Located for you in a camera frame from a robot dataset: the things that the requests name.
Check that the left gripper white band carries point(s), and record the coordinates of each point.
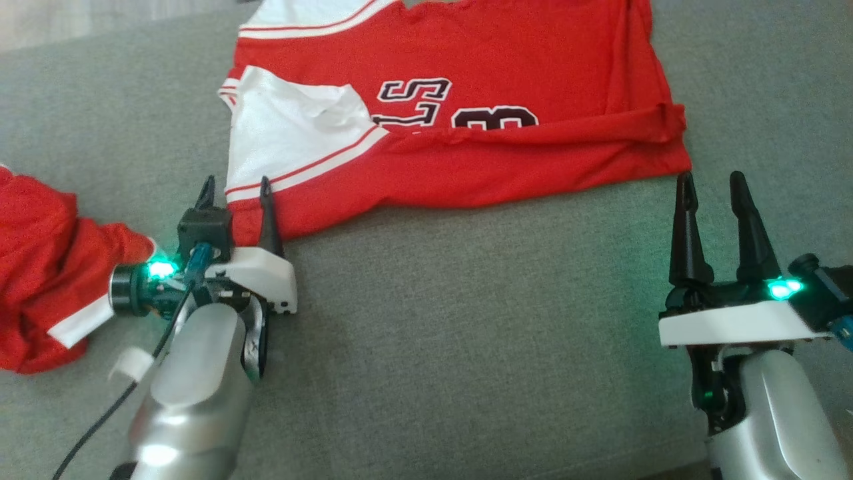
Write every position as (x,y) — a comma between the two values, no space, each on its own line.
(260,280)

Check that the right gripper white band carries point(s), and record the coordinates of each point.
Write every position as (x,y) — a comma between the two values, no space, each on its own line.
(726,323)

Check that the red mesh shorts white trim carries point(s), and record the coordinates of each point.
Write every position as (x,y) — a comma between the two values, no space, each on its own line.
(40,266)

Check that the red jersey with black number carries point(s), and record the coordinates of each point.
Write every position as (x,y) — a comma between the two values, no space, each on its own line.
(500,173)

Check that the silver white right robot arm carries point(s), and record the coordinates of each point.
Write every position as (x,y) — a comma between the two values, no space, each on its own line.
(780,413)

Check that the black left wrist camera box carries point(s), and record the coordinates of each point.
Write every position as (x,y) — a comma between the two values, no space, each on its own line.
(203,226)

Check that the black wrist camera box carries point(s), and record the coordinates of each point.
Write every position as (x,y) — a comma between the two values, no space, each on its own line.
(823,286)
(203,226)

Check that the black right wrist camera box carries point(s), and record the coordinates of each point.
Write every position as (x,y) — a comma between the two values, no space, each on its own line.
(823,286)

